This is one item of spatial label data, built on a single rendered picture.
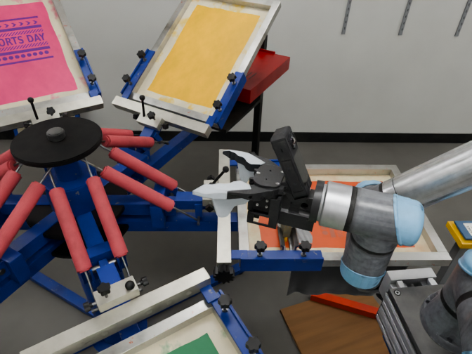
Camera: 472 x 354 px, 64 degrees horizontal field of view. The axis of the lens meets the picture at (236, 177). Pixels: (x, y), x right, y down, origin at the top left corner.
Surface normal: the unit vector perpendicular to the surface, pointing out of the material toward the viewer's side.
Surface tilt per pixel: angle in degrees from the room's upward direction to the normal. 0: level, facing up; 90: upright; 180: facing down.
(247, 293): 0
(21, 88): 32
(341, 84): 90
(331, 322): 0
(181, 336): 0
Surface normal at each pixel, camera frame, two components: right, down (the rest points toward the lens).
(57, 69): 0.29, -0.37
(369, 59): 0.02, 0.62
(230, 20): -0.23, -0.37
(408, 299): 0.03, -0.78
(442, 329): -0.79, 0.07
